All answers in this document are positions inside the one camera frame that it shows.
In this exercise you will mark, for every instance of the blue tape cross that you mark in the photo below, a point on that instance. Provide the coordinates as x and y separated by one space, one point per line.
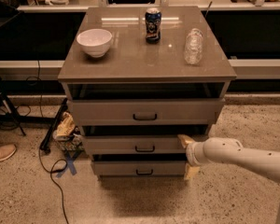
70 157

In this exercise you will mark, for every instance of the blue soda can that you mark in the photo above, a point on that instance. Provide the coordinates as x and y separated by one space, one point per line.
153 25

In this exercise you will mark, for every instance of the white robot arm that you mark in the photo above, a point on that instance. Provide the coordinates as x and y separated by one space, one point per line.
228 150

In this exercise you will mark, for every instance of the patterned small box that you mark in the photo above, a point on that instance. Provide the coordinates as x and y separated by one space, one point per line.
70 143

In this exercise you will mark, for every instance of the tan shoe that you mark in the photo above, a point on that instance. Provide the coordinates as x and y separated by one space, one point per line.
7 151

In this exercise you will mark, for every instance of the clear plastic water bottle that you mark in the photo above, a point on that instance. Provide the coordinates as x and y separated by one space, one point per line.
193 50

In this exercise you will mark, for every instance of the crumpled snack bag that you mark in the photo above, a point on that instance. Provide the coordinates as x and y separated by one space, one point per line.
64 128

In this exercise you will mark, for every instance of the white ceramic bowl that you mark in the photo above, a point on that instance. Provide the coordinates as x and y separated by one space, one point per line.
95 42

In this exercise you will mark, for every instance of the grey top drawer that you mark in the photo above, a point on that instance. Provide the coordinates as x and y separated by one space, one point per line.
145 112

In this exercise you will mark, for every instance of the black power strip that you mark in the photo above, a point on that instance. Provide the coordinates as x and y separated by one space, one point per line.
44 146

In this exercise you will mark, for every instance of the grey drawer cabinet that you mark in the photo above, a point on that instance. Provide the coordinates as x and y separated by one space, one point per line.
134 70

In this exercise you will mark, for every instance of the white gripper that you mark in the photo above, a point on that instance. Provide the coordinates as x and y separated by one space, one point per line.
192 153

